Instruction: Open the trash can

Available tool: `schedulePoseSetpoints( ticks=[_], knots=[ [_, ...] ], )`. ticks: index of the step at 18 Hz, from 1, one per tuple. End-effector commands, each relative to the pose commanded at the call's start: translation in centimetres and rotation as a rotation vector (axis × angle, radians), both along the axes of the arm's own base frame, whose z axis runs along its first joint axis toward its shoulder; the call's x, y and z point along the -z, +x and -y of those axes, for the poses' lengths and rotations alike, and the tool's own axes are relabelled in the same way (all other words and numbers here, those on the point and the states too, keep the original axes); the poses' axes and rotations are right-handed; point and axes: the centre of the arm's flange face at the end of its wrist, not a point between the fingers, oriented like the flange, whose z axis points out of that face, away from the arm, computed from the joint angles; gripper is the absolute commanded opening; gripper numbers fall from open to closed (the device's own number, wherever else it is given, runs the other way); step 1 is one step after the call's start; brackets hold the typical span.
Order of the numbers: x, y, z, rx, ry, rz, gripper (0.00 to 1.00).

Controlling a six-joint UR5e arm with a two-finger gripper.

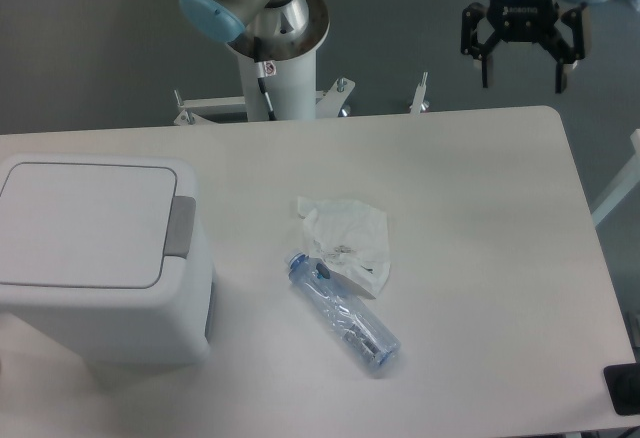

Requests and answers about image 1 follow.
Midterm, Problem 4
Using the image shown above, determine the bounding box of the white frame bar right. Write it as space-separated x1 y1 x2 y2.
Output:
591 129 639 227

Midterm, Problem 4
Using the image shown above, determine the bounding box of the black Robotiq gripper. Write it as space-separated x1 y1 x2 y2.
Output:
460 0 592 93

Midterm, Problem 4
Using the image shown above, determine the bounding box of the crumpled white paper wrapper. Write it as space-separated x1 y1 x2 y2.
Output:
297 196 391 299

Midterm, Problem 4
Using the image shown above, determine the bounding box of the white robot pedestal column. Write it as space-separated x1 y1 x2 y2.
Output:
235 51 316 122

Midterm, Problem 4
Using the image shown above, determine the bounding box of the white push-lid trash can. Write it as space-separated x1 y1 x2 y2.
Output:
1 153 215 365

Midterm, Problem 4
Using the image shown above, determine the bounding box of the black device at table edge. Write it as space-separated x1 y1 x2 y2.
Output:
603 363 639 416

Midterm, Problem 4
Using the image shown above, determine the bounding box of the clear blue plastic bottle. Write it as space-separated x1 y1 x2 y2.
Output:
286 250 401 375

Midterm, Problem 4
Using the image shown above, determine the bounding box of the white pedestal base frame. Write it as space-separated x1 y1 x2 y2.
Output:
172 71 430 126

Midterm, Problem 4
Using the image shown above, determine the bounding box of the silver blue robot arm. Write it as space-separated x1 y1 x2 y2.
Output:
179 0 591 93

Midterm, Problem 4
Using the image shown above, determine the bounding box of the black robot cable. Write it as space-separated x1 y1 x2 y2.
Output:
252 37 278 122

